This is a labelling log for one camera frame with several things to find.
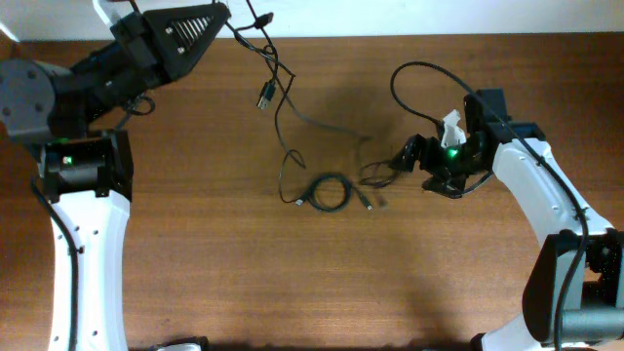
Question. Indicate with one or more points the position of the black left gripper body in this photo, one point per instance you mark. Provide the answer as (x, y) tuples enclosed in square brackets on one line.
[(138, 41)]

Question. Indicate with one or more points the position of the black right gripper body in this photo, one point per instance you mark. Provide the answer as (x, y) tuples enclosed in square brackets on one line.
[(434, 159)]

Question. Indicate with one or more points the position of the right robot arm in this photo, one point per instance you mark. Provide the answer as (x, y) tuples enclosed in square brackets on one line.
[(574, 295)]

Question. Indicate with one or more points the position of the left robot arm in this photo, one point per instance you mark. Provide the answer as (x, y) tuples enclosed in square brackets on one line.
[(84, 177)]

